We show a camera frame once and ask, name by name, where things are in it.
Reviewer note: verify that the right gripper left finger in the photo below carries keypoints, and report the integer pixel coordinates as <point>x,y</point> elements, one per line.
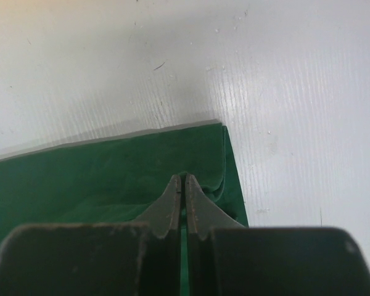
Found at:
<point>140,257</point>

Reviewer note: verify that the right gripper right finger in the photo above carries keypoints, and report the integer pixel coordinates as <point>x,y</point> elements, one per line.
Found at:
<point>227,258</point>

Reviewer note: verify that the green t-shirt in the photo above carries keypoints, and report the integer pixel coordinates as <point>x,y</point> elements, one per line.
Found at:
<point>117,180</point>

